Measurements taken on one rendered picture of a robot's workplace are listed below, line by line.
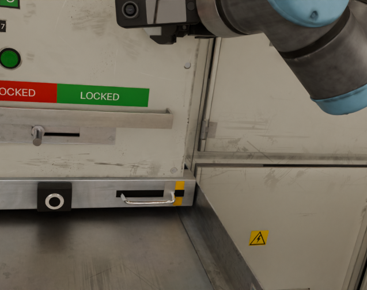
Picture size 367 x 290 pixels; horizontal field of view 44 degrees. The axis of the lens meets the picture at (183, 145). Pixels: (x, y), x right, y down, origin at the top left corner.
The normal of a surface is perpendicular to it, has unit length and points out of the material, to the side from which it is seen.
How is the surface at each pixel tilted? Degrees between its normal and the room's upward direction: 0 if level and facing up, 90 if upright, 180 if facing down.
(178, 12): 80
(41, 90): 90
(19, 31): 90
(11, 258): 0
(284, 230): 90
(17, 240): 0
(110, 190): 90
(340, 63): 100
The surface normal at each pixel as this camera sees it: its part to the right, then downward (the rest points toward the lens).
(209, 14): -0.74, 0.56
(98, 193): 0.25, 0.38
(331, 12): 0.45, 0.05
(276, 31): -0.50, 0.78
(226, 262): -0.96, -0.02
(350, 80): 0.10, 0.52
